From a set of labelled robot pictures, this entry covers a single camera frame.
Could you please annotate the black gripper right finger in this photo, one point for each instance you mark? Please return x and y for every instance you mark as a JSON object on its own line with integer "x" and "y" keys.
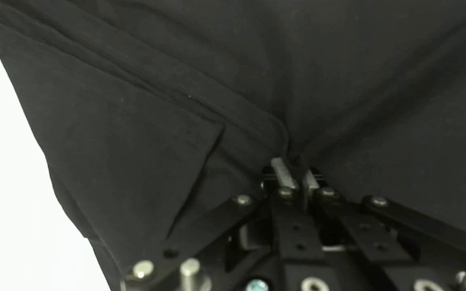
{"x": 379, "y": 236}

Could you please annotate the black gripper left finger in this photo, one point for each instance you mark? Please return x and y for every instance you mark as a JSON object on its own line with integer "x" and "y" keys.
{"x": 291, "y": 231}

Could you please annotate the black shirt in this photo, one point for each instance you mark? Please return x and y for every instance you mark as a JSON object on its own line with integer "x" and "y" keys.
{"x": 189, "y": 80}

